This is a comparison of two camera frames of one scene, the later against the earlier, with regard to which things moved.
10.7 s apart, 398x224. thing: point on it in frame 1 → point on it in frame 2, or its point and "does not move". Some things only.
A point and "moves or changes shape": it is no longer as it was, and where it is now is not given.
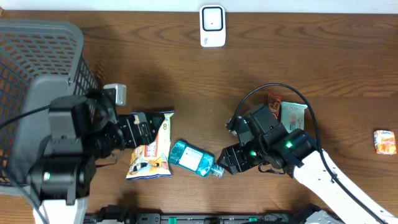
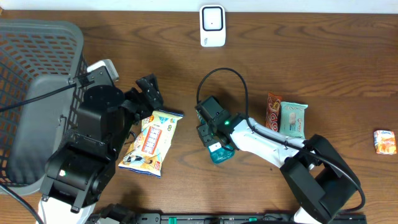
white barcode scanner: [212, 25] does not move
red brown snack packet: [274, 104] does not move
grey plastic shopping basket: [40, 61] does not move
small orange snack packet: [385, 142] does not move
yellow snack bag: [152, 159] moves or changes shape
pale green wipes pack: [292, 116] does not move
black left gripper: [142, 136] → [140, 107]
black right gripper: [235, 155] → [202, 130]
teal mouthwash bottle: [194, 158] → [219, 154]
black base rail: [197, 218] does not move
